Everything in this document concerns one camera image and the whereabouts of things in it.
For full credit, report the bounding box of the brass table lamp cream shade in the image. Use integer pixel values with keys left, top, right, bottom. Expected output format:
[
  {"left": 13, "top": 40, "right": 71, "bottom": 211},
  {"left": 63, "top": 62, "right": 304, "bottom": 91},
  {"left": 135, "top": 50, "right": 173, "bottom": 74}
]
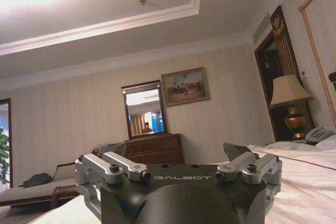
[{"left": 269, "top": 73, "right": 313, "bottom": 139}]

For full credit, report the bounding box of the white pillow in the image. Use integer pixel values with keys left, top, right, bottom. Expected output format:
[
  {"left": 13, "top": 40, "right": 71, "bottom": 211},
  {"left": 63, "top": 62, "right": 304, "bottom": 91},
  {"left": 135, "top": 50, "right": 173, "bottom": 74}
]
[{"left": 314, "top": 135, "right": 336, "bottom": 151}]

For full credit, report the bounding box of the cream chaise lounge wooden frame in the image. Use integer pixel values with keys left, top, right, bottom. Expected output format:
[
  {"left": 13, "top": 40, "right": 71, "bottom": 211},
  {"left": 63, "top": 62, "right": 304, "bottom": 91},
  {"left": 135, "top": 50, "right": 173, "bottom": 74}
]
[{"left": 0, "top": 144, "right": 127, "bottom": 209}]

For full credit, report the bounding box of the person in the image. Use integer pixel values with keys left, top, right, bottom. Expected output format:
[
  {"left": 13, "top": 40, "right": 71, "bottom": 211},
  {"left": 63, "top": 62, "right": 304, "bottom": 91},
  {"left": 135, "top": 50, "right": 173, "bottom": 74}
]
[{"left": 141, "top": 121, "right": 153, "bottom": 134}]

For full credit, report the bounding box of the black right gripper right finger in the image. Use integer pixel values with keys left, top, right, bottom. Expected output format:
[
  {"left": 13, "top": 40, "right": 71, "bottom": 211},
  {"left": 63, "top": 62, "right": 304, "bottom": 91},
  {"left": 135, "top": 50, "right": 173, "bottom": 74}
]
[{"left": 215, "top": 142, "right": 283, "bottom": 210}]

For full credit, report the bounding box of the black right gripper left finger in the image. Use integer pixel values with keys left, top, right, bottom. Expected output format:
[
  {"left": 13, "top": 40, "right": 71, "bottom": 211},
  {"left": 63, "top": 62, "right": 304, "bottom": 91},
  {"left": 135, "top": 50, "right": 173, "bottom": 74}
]
[{"left": 75, "top": 143, "right": 148, "bottom": 211}]

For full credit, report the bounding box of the wooden headboard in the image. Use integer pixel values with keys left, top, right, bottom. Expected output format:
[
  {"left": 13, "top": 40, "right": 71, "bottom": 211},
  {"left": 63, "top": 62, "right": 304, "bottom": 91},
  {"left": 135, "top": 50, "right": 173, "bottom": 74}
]
[{"left": 328, "top": 71, "right": 336, "bottom": 128}]

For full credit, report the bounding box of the green leafy plant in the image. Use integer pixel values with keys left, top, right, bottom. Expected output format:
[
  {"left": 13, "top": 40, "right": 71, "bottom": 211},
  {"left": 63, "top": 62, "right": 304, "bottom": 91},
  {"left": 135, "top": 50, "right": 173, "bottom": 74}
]
[{"left": 0, "top": 127, "right": 9, "bottom": 185}]

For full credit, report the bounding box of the gold rope wall trim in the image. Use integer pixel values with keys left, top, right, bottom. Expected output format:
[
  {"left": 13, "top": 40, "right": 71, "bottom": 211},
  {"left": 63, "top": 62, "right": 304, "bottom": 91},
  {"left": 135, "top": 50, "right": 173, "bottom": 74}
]
[{"left": 298, "top": 0, "right": 336, "bottom": 130}]

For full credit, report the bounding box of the wooden framed wall mirror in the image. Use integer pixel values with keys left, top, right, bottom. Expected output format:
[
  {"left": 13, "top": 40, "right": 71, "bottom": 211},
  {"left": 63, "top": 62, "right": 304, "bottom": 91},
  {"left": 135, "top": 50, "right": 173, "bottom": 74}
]
[{"left": 121, "top": 79, "right": 169, "bottom": 141}]

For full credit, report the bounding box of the dark wooden dresser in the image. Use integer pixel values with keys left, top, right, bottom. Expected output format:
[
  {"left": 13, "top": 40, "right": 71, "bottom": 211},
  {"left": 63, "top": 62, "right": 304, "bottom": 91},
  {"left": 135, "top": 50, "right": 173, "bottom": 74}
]
[{"left": 123, "top": 133, "right": 185, "bottom": 165}]

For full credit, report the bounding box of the grey desk telephone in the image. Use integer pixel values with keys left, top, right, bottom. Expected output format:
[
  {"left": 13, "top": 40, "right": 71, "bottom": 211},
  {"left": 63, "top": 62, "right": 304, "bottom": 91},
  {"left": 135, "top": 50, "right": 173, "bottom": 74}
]
[{"left": 293, "top": 126, "right": 335, "bottom": 144}]

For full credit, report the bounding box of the framed landscape painting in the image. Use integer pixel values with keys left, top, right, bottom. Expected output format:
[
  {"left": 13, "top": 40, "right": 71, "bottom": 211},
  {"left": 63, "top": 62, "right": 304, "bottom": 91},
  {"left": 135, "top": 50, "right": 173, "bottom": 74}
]
[{"left": 161, "top": 67, "right": 212, "bottom": 108}]

